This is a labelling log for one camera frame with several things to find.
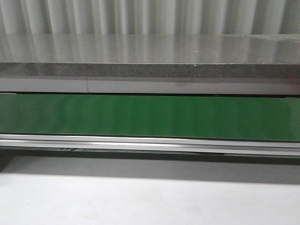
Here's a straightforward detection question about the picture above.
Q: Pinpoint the grey speckled stone counter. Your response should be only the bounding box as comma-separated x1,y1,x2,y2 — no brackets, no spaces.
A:
0,34,300,96

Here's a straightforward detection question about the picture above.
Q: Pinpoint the aluminium conveyor frame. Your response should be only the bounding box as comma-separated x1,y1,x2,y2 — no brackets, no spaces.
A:
0,134,300,158

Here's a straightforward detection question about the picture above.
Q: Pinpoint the green conveyor belt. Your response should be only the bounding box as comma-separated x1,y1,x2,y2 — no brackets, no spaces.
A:
0,94,300,141

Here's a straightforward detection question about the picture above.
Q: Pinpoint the white pleated curtain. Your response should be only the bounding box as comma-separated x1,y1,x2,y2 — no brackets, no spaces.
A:
0,0,300,35

